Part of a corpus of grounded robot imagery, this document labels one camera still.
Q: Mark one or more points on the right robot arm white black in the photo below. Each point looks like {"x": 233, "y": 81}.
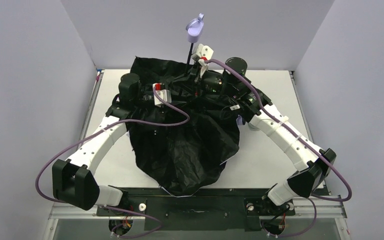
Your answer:
{"x": 312, "y": 163}

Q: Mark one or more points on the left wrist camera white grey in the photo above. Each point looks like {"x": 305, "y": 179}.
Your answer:
{"x": 162, "y": 95}

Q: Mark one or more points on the lilac black umbrella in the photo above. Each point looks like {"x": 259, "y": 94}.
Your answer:
{"x": 181, "y": 145}

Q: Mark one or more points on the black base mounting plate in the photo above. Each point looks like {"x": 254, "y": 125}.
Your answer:
{"x": 209, "y": 209}

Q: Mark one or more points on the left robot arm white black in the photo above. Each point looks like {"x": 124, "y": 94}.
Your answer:
{"x": 73, "y": 179}

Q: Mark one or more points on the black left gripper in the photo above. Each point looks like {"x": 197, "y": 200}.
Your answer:
{"x": 174, "y": 91}

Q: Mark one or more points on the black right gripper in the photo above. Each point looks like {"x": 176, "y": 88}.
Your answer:
{"x": 195, "y": 76}

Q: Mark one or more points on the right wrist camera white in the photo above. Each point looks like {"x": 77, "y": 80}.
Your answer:
{"x": 200, "y": 55}

